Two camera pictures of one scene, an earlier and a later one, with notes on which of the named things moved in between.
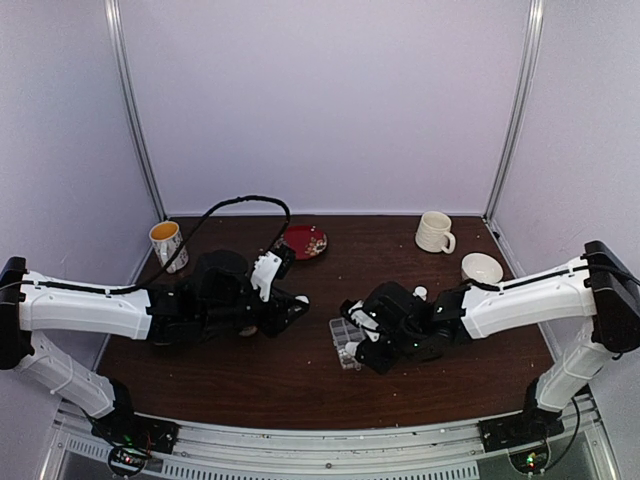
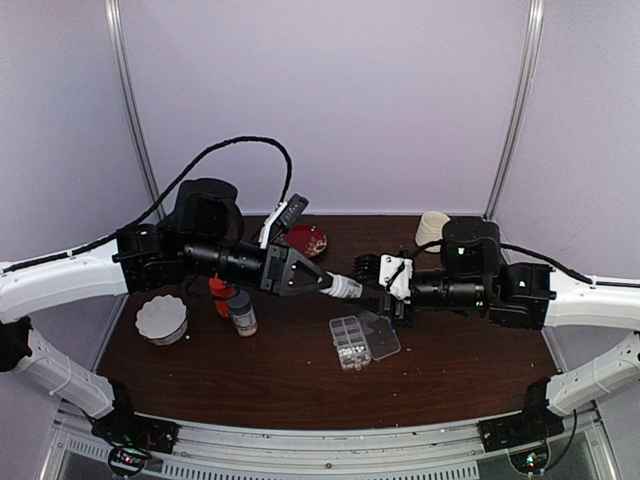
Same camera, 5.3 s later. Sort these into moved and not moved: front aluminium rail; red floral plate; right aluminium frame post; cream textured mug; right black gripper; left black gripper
Moved: right black gripper; left black gripper
Not moved: red floral plate; front aluminium rail; right aluminium frame post; cream textured mug
